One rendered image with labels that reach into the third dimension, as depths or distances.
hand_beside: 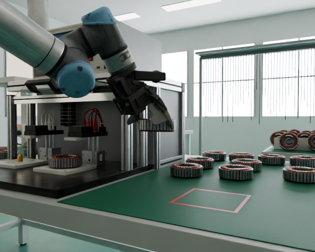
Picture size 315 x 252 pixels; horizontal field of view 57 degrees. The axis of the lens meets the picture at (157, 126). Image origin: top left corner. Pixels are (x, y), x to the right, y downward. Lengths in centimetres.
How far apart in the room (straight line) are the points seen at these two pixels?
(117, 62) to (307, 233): 54
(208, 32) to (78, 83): 729
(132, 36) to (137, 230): 83
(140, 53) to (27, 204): 76
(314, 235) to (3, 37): 63
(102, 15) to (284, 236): 59
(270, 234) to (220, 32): 729
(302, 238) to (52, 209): 52
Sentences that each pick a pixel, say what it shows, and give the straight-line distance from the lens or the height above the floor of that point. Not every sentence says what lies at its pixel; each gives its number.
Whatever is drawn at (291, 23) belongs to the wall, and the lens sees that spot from 745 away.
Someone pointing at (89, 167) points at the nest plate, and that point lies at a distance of 105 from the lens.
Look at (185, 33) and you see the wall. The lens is 806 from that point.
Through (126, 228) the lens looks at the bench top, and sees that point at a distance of 62.
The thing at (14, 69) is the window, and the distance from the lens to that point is 680.
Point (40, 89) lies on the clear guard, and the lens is 95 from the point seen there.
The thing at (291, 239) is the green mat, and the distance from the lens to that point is 56.
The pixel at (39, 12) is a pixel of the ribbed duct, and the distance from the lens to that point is 257.
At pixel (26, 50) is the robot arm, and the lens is 60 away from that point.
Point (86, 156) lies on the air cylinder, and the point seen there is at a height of 80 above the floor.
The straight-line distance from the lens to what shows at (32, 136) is 124.
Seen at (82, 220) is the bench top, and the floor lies 73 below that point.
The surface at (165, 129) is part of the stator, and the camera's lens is 80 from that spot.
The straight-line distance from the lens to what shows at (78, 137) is 107.
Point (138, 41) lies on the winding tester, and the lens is 127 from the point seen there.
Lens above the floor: 95
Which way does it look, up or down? 2 degrees down
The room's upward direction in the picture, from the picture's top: straight up
